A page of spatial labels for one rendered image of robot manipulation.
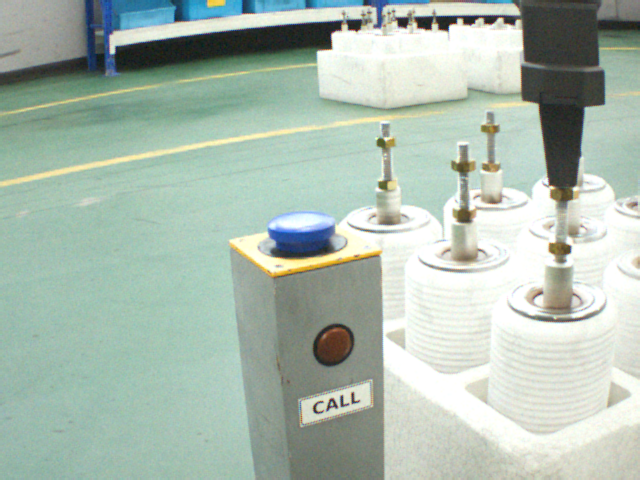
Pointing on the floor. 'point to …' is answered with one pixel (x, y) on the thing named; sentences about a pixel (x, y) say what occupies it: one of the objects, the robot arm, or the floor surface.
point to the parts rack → (262, 23)
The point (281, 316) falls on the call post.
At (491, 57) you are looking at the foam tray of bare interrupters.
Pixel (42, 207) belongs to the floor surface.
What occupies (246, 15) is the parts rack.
